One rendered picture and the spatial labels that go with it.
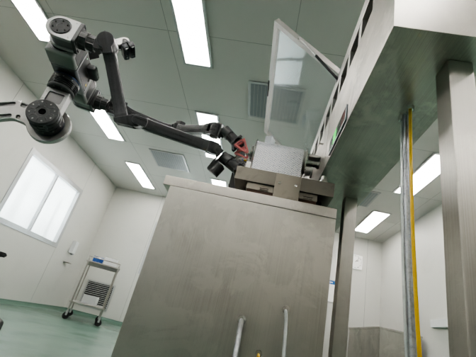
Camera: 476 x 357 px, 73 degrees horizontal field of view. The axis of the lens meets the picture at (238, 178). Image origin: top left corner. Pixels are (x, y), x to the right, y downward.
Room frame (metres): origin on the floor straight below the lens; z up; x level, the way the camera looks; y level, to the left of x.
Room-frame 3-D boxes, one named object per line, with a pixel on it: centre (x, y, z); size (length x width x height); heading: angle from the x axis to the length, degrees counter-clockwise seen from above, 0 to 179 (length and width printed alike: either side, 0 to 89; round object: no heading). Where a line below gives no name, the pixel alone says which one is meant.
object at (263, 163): (1.36, -0.17, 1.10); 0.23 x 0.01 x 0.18; 83
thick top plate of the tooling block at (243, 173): (1.24, -0.19, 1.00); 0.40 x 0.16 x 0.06; 83
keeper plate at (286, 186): (1.14, -0.20, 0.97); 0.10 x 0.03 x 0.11; 83
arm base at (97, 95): (1.65, 0.91, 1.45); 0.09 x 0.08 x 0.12; 9
